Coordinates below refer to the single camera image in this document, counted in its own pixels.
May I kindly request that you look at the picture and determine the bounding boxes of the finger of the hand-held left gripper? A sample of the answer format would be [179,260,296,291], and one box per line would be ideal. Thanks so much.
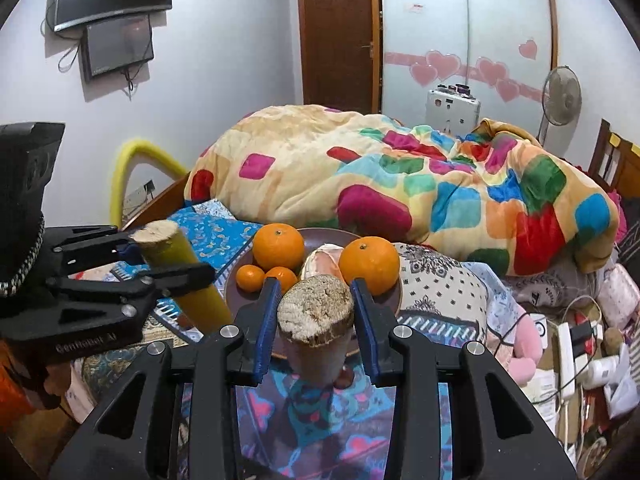
[44,225,151,267]
[45,261,217,332]

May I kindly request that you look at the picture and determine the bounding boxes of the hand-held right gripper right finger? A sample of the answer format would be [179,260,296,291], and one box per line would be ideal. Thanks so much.
[348,277,579,480]

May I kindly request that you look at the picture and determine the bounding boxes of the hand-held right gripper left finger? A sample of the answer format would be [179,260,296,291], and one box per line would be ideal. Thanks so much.
[47,277,284,480]

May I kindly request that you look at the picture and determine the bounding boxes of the yellow sugarcane piece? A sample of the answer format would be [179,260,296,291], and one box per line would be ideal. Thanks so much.
[128,219,235,337]
[276,273,356,389]

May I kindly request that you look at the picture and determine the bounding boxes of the small mandarin orange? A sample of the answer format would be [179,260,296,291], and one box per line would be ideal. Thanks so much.
[263,265,299,295]
[235,263,267,293]

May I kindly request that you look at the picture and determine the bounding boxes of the large orange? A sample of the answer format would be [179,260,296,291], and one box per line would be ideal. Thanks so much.
[338,236,401,295]
[251,223,306,272]

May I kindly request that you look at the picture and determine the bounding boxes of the purple round plate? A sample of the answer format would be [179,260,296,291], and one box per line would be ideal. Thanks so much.
[223,227,404,362]

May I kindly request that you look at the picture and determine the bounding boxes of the blue patterned bed cloth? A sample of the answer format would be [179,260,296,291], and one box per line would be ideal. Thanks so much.
[70,199,453,480]

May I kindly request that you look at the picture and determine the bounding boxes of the yellow foam tube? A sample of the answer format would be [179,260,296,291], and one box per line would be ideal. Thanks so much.
[109,138,189,229]

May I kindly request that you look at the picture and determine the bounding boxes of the black white patterned pillow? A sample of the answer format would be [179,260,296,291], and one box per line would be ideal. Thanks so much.
[394,243,494,357]

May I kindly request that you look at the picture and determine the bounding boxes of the pink plush toy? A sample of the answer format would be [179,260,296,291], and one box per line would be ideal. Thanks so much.
[510,309,547,387]

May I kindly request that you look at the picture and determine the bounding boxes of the colourful patchwork blanket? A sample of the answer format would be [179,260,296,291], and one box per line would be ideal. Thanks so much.
[183,104,621,277]

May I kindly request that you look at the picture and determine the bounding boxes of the white power strip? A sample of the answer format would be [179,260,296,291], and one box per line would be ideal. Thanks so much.
[556,321,577,397]

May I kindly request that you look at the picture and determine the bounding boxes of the white case with stickers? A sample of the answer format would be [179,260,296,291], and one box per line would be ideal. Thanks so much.
[425,83,482,137]

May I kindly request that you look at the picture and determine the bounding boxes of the white plastic bottle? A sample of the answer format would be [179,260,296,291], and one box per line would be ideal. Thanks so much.
[584,354,622,387]

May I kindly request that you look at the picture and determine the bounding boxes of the brown wooden door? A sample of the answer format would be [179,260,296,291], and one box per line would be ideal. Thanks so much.
[297,0,382,117]

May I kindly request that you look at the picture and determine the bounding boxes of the wooden bed headboard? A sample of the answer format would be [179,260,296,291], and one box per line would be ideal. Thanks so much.
[587,118,640,197]

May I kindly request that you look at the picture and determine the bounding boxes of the white standing fan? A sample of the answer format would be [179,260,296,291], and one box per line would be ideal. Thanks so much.
[537,64,584,144]

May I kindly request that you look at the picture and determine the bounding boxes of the frosted wardrobe with pink hearts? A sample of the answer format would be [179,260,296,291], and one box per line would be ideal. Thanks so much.
[377,0,559,122]

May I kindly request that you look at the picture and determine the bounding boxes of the white wall socket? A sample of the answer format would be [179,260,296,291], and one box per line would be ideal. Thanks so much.
[124,179,157,207]

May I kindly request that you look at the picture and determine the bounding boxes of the black wall cable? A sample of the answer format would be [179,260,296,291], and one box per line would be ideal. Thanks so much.
[121,60,152,97]
[56,40,82,74]

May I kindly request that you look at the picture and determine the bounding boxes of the small wall-mounted black monitor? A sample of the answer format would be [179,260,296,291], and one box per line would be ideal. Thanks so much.
[82,13,155,81]

